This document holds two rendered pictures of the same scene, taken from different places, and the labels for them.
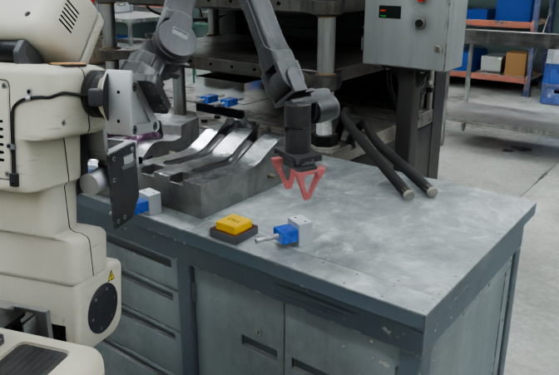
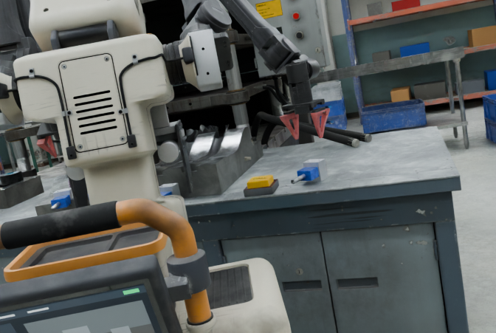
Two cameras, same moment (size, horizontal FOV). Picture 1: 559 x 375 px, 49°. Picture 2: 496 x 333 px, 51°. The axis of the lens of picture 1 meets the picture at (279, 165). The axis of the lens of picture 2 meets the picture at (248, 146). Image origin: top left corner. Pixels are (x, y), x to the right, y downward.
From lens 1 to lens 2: 0.63 m
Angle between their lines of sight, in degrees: 21
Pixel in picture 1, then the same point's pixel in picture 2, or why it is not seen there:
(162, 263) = not seen: hidden behind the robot
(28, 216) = (131, 187)
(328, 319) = (367, 226)
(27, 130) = (137, 91)
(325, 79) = (240, 93)
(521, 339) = not seen: hidden behind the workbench
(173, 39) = (216, 13)
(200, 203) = (218, 179)
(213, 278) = (243, 243)
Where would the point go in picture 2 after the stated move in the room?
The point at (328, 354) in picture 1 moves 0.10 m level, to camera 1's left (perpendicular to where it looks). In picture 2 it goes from (371, 259) to (339, 270)
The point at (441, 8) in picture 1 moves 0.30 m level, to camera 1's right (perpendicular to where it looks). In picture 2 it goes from (313, 21) to (373, 10)
